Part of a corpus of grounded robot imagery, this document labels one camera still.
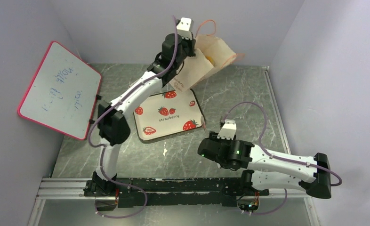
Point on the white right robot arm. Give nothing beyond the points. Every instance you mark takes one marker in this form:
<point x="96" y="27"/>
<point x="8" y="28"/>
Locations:
<point x="271" y="169"/>

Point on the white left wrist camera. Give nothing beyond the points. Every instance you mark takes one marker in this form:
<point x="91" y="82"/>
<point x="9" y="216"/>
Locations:
<point x="184" y="28"/>

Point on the metal kitchen tongs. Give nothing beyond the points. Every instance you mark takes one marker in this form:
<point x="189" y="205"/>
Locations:
<point x="203" y="123"/>

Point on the pink framed whiteboard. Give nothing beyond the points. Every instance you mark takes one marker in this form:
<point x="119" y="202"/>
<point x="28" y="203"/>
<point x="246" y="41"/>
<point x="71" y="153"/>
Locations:
<point x="62" y="94"/>

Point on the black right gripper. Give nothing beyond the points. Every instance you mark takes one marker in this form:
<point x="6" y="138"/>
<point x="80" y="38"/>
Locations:
<point x="204" y="147"/>

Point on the strawberry print tray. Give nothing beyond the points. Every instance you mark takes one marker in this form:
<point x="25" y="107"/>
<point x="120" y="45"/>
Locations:
<point x="166" y="114"/>

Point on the fake orange donut bread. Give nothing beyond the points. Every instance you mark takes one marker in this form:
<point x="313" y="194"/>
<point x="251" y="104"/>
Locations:
<point x="210" y="59"/>

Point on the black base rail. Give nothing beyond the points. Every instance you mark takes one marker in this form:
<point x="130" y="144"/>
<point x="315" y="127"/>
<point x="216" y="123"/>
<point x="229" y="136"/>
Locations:
<point x="131" y="192"/>

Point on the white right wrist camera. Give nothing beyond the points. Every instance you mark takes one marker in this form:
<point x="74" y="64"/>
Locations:
<point x="228" y="130"/>

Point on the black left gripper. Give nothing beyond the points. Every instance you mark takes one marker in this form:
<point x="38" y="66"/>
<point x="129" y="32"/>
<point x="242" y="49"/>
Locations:
<point x="192" y="43"/>

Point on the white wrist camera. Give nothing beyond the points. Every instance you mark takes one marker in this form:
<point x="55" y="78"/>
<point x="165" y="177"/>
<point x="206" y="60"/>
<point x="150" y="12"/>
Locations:
<point x="184" y="28"/>
<point x="228" y="130"/>

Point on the beige paper bag orange handles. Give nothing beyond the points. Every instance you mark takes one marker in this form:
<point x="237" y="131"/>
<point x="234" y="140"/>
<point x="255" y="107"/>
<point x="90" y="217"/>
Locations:
<point x="198" y="68"/>

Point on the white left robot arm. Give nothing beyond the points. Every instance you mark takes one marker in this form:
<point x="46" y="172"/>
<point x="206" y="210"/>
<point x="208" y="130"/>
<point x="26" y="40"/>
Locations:
<point x="112" y="116"/>

